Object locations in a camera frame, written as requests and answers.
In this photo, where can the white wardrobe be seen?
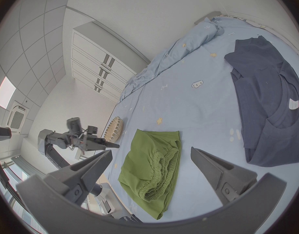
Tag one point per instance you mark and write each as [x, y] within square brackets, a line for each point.
[91, 57]

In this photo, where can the pale blue quilt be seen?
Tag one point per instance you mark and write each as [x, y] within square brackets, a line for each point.
[176, 52]

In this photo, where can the ceiling light panel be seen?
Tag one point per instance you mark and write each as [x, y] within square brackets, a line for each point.
[5, 92]

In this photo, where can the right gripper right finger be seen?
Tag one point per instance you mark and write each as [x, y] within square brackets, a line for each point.
[220, 177]

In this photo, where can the round woven basket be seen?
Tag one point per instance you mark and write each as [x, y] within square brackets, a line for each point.
[114, 130]

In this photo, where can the ceiling air conditioner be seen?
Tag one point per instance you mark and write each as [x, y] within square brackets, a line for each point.
[17, 118]

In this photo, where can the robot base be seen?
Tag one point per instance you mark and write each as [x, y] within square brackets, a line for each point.
[108, 203]

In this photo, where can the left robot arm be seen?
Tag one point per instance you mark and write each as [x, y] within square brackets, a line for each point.
[45, 142]

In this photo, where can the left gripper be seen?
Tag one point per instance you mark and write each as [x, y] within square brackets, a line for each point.
[95, 144]

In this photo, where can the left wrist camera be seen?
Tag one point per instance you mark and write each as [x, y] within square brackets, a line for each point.
[92, 129]

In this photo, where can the window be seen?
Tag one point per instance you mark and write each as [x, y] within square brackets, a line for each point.
[15, 196]

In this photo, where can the green shorts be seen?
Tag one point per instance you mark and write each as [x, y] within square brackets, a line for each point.
[144, 160]

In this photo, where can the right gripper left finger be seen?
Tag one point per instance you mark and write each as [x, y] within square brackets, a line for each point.
[76, 179]

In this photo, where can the dark blue T-shirt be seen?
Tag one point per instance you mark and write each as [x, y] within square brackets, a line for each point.
[261, 94]

